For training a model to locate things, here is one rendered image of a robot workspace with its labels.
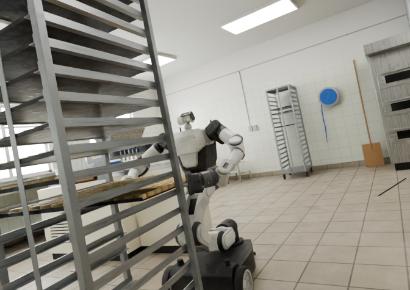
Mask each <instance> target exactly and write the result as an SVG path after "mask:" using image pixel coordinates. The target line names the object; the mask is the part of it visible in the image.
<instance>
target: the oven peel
mask: <svg viewBox="0 0 410 290"><path fill-rule="evenodd" d="M353 64H354V70H355V73H356V79H357V83H358V88H359V94H360V97H361V103H362V109H363V112H364V118H365V124H366V127H367V133H368V136H369V142H370V143H369V144H365V145H362V150H363V154H364V159H365V165H366V167H374V166H380V165H384V159H383V154H382V150H381V144H380V142H377V143H371V139H370V133H369V128H368V124H367V119H366V115H365V109H364V104H363V100H362V95H361V89H360V86H359V80H358V74H357V71H356V65H355V62H354V60H353Z"/></svg>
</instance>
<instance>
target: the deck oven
mask: <svg viewBox="0 0 410 290"><path fill-rule="evenodd" d="M363 49H364V54H365V56H366V58H367V61H368V63H369V65H370V69H371V72H372V78H373V83H374V86H375V92H376V97H377V100H378V105H379V111H380V114H381V119H382V123H383V128H384V133H385V136H386V142H387V147H388V150H389V156H390V161H391V164H395V169H396V171H397V170H409V169H410V31H408V32H404V33H402V34H398V35H394V36H392V37H389V38H385V39H382V40H379V41H376V42H373V43H369V44H366V45H363Z"/></svg>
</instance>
